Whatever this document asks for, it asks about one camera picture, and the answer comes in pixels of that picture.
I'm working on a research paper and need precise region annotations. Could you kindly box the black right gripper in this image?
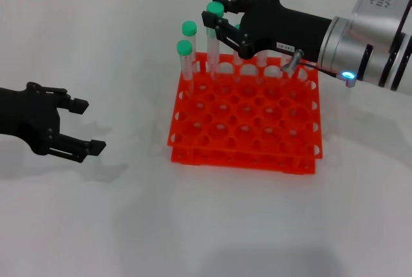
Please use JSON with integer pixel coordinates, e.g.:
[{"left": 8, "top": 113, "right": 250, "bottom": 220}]
[{"left": 201, "top": 0, "right": 333, "bottom": 64}]

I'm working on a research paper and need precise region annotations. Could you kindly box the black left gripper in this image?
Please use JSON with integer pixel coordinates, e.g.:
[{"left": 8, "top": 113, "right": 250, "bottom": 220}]
[{"left": 0, "top": 81, "right": 108, "bottom": 164}]

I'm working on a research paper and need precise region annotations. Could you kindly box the orange test tube rack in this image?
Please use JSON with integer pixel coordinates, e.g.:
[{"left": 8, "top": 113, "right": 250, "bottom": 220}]
[{"left": 167, "top": 52, "right": 324, "bottom": 176}]

